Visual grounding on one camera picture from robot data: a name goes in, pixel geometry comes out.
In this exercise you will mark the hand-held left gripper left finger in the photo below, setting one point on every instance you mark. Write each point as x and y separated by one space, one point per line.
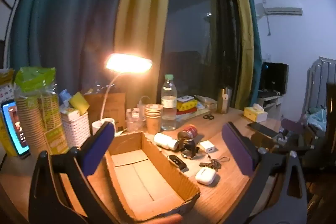
98 145

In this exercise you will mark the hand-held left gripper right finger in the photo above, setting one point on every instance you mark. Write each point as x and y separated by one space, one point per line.
236 150

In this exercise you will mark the white charger plug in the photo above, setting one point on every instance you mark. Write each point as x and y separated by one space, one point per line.
208 146

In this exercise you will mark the bunch of keys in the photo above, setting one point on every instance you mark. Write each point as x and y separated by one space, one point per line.
211 164

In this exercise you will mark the white earbuds case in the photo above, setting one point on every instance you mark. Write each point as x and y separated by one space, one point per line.
205 176

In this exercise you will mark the black wristwatch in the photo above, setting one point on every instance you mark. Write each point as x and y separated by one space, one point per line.
187 149

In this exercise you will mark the red tin can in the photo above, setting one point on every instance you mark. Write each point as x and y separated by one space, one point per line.
191 130

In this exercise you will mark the brown cardboard box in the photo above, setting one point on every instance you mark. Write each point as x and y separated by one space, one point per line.
141 179

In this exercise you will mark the black car key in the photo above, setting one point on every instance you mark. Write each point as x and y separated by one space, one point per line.
177 162

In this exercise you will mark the white plastic basket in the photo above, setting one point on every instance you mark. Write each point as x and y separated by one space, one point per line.
76 129

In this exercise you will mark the black smartphone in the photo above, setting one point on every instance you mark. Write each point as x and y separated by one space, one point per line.
262 129

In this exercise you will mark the yellow tissue box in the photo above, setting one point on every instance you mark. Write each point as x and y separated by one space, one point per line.
254 113

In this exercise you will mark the brown cardboard lamp package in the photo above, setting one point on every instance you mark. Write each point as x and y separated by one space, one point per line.
115 106

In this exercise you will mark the black scissors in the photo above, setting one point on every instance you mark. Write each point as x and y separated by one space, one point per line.
208 116

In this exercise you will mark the white tissue packet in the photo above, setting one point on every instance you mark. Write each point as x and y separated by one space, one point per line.
69 111

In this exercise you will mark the yellow sponge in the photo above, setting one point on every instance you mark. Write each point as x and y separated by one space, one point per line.
78 103

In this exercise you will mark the steel tumbler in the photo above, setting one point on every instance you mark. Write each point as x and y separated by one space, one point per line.
224 102

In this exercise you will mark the blue and white packet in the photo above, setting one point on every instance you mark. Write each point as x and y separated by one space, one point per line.
65 96

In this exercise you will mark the white tv stand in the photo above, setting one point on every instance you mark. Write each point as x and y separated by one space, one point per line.
270 102

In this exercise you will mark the stack of brown paper cups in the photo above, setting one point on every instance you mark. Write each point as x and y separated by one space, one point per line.
153 121

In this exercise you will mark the white pill bottle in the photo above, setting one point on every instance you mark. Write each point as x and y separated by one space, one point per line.
164 140

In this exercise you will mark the green pack of paper cups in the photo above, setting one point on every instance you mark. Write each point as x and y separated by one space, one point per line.
34 113

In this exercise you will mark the clear plastic water bottle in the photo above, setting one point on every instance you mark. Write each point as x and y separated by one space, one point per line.
168 108

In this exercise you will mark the black monitor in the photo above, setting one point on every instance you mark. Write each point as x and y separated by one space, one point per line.
274 78

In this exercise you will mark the tablet with lit screen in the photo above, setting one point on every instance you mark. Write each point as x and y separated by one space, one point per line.
13 127

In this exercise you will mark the white desk lamp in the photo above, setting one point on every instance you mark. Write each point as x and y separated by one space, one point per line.
128 62

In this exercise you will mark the narrow teal curtain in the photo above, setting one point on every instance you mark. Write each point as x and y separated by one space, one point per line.
257 56

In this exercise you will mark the black chair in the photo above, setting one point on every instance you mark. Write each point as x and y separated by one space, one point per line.
330 108

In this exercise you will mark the narrow yellow curtain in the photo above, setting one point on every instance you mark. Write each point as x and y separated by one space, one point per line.
242 29

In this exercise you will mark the wide teal curtain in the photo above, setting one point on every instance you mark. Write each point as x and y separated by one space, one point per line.
65 16

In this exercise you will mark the dark window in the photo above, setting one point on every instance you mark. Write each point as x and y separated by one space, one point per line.
194 16

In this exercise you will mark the white air conditioner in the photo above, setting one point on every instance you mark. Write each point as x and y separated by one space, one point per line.
283 11

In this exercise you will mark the wide yellow curtain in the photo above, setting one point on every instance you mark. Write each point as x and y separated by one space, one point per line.
141 3

